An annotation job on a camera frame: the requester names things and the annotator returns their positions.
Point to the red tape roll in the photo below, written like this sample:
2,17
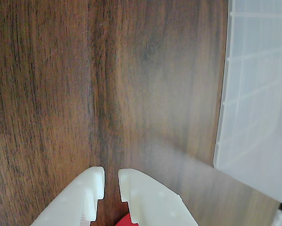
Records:
125,221

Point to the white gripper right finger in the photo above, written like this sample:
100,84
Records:
152,202

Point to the clear plastic storage box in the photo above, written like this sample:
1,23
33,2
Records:
256,94

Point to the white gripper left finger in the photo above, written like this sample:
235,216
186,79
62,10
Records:
77,197

